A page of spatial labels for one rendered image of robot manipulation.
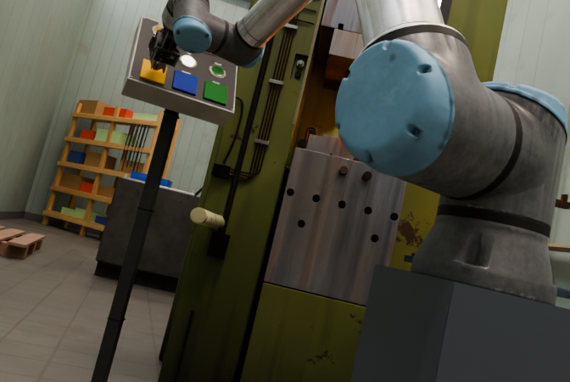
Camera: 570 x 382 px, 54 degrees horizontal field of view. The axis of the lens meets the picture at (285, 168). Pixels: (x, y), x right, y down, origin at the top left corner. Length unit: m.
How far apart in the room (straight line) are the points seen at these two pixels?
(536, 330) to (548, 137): 0.25
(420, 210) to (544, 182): 1.30
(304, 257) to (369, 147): 1.19
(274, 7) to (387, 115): 0.75
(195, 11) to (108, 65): 9.76
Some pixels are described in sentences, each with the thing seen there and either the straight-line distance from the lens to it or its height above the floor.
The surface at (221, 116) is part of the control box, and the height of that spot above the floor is 0.94.
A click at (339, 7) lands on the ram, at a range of 2.06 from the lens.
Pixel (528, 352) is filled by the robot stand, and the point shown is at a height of 0.54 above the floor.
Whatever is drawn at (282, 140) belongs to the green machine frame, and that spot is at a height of 0.96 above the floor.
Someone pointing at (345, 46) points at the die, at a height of 1.31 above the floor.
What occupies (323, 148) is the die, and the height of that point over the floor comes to 0.94.
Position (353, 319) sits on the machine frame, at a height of 0.42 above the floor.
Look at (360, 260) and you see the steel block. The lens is 1.83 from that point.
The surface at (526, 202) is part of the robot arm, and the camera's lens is 0.78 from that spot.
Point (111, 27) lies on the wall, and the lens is 11.34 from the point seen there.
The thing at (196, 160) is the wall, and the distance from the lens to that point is 10.91.
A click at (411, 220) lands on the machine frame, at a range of 2.06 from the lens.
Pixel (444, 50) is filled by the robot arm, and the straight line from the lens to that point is 0.70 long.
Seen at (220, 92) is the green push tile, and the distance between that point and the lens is 1.81.
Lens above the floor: 0.59
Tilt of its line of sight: 8 degrees up
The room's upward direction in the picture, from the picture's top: 13 degrees clockwise
